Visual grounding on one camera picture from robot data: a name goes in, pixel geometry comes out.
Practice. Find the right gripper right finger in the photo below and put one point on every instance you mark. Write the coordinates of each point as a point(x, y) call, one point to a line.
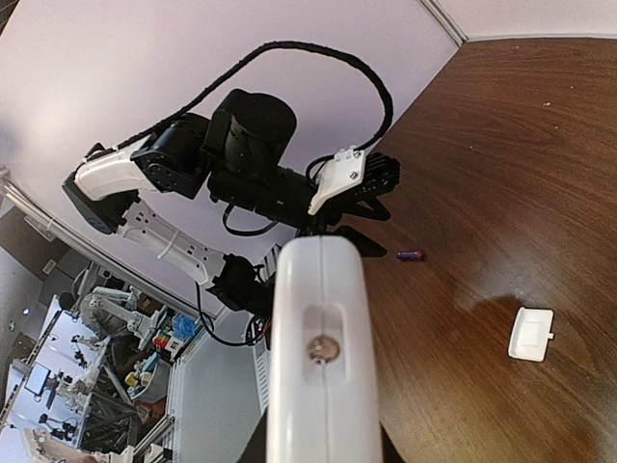
point(389, 451)

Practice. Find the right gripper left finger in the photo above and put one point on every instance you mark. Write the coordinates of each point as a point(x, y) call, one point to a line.
point(256, 449)

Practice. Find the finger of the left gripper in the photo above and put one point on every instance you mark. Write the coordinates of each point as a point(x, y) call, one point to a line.
point(367, 247)
point(370, 208)

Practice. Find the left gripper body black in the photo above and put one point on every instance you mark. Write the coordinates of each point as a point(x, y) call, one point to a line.
point(285, 203)

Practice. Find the purple battery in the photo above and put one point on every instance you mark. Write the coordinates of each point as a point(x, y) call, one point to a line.
point(410, 255)

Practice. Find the white remote control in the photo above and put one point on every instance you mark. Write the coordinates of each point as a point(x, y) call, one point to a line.
point(323, 395)

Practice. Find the white battery cover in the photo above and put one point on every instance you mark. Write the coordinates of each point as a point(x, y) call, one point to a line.
point(530, 334)

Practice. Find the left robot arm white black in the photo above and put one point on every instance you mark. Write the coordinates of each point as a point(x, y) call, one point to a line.
point(236, 156)

